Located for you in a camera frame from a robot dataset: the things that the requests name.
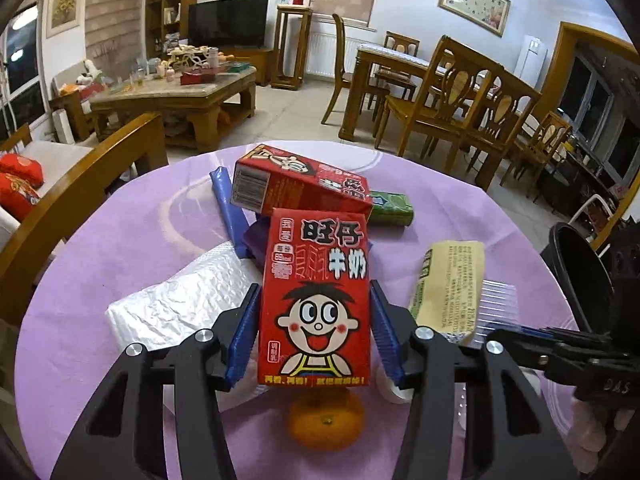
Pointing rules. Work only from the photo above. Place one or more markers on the clear ribbed plastic cup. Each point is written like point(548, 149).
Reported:
point(492, 310)

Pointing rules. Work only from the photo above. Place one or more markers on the white standing air conditioner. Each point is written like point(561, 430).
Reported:
point(531, 62)

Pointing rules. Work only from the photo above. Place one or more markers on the silver bubble mailer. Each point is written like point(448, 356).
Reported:
point(175, 300)

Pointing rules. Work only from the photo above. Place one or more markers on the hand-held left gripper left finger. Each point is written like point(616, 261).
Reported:
point(242, 330)

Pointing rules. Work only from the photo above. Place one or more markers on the wooden dining table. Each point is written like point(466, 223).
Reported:
point(380, 57)

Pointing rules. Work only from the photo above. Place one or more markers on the white plastic chair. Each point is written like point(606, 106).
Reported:
point(582, 215)

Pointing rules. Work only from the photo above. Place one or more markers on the yellow printed packet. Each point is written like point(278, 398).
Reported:
point(447, 285)

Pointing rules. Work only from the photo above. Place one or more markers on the wide framed flower picture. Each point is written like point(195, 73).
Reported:
point(474, 1)

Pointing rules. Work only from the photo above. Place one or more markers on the wooden television cabinet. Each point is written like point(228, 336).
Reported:
point(260, 62)

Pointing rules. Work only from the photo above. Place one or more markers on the small framed sunflower picture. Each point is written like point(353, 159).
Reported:
point(64, 9)

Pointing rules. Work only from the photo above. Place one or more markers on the tall wooden plant stand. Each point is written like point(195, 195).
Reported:
point(292, 45)

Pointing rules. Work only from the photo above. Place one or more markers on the red gift box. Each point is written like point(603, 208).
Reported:
point(197, 78)

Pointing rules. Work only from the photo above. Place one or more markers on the purple spray bottle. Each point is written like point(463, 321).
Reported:
point(256, 242)

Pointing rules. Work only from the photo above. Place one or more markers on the red embroidered cushion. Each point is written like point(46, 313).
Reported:
point(17, 200)
point(20, 167)

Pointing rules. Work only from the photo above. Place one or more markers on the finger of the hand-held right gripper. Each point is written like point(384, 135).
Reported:
point(565, 336)
point(525, 352)

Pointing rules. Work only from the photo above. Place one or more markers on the wooden coffee table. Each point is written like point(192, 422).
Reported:
point(190, 97)

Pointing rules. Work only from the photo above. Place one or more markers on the carved wooden ornament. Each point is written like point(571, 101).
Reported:
point(187, 55)

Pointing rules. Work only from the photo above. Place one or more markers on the white wall radiator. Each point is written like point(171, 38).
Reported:
point(325, 55)

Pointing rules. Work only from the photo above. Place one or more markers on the person's right hand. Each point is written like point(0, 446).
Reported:
point(592, 427)

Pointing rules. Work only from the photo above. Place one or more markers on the green packet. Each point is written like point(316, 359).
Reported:
point(392, 208)

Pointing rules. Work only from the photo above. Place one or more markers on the wooden bookshelf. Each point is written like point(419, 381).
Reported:
point(170, 5)

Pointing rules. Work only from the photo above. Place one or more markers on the black flat television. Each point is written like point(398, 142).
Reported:
point(227, 22)

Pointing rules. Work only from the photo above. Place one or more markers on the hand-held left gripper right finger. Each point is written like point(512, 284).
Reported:
point(385, 330)

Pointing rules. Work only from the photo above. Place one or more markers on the red cartoon milk carton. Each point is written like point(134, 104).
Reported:
point(312, 300)
point(300, 185)

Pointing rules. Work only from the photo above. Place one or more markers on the blue wrapper roll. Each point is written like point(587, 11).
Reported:
point(227, 205)

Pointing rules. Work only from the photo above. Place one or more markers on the mandarin orange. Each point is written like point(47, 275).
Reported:
point(325, 422)

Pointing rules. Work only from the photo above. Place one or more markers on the wooden dining chair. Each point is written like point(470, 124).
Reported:
point(345, 75)
point(430, 110)
point(505, 130)
point(542, 145)
point(401, 42)

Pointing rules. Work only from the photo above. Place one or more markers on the black trash bin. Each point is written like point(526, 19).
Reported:
point(575, 280)

